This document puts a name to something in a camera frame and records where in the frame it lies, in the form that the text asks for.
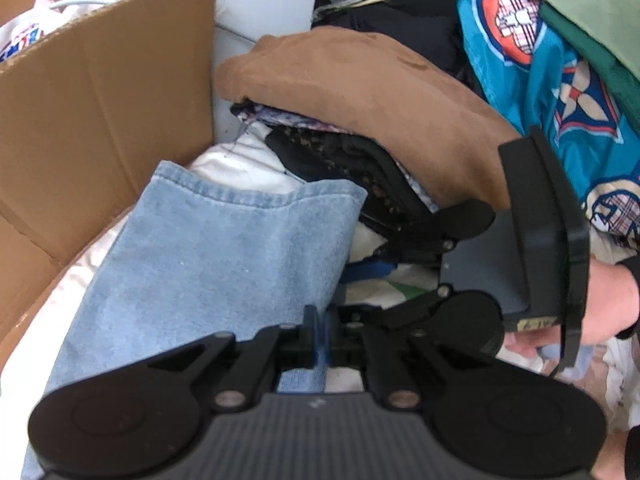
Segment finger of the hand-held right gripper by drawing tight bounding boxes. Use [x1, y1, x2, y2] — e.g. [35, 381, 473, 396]
[336, 284, 451, 331]
[342, 236, 457, 285]

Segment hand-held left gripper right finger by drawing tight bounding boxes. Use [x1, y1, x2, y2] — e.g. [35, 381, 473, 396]
[320, 307, 483, 409]

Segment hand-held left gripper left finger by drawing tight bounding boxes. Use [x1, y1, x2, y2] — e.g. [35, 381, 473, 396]
[142, 305, 321, 409]

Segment blue denim jeans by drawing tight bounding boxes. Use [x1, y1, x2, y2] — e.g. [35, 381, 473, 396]
[22, 160, 368, 480]

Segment person's right forearm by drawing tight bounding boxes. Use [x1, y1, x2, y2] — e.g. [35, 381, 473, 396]
[612, 254, 640, 341]

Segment person's right hand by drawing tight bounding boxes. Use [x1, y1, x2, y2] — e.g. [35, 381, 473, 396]
[502, 260, 640, 361]

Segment leopard print garment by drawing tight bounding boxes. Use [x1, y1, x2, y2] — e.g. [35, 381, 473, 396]
[265, 127, 438, 233]

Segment teal printed cloth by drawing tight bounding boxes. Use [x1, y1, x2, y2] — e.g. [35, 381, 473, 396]
[457, 0, 640, 251]

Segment cream bear print bed sheet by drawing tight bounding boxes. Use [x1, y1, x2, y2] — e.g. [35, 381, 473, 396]
[0, 132, 640, 433]

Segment brown folded garment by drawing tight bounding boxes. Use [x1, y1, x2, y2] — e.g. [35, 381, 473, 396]
[212, 30, 523, 211]

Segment green cloth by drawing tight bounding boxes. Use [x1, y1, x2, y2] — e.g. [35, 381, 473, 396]
[507, 0, 640, 128]

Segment flattened brown cardboard box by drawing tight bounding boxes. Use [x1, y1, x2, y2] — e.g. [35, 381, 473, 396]
[0, 0, 221, 376]

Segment white and blue refill pouch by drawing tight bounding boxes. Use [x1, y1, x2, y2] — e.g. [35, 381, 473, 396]
[0, 0, 58, 65]

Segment white cable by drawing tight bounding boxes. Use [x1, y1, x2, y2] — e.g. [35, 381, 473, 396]
[47, 0, 106, 13]

